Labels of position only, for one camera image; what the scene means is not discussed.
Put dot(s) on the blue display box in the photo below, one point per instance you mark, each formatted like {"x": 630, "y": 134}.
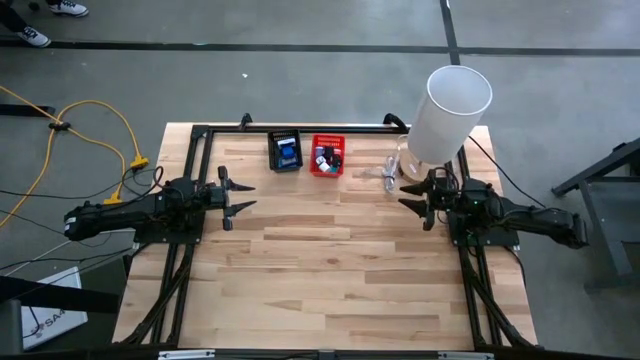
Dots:
{"x": 287, "y": 151}
{"x": 289, "y": 163}

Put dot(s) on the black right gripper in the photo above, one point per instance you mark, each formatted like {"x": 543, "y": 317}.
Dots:
{"x": 440, "y": 197}

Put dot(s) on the person's shoe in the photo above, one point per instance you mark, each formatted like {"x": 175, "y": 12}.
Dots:
{"x": 34, "y": 37}
{"x": 69, "y": 8}

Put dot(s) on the silver aluminium bracket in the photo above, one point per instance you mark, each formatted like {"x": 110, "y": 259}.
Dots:
{"x": 465, "y": 356}
{"x": 185, "y": 355}

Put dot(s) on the red plastic basket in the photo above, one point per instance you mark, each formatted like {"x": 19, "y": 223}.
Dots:
{"x": 327, "y": 140}

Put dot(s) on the white shade wooden table lamp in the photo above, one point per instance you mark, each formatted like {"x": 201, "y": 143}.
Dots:
{"x": 450, "y": 115}

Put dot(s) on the white printed board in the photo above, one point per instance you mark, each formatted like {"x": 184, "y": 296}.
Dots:
{"x": 55, "y": 310}

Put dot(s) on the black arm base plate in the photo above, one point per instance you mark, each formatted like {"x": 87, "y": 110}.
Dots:
{"x": 150, "y": 236}
{"x": 480, "y": 239}

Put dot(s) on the black plastic basket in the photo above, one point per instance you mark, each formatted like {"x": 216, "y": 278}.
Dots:
{"x": 274, "y": 150}

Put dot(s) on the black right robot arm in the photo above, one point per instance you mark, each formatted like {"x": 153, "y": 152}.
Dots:
{"x": 540, "y": 222}

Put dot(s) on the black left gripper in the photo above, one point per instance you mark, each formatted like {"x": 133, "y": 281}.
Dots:
{"x": 220, "y": 196}

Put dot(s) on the black metal stand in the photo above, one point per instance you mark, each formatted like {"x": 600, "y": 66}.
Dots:
{"x": 600, "y": 215}

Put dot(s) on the black aluminium table frame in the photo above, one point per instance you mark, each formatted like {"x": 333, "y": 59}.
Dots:
{"x": 350, "y": 129}

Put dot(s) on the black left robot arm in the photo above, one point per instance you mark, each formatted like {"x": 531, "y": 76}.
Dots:
{"x": 125, "y": 215}

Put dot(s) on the black stand leg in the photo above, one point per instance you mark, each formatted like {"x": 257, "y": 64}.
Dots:
{"x": 60, "y": 296}

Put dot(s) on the black flat floor bar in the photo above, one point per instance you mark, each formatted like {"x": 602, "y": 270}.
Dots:
{"x": 25, "y": 110}

